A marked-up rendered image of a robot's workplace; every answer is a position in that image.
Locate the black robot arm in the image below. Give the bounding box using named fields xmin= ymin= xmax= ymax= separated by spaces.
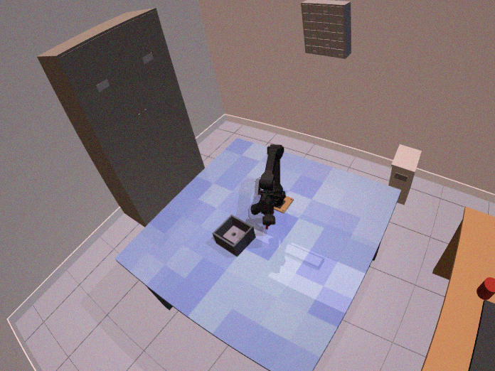
xmin=251 ymin=145 xmax=286 ymax=215

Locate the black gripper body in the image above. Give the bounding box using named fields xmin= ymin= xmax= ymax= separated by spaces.
xmin=262 ymin=201 xmax=276 ymax=225

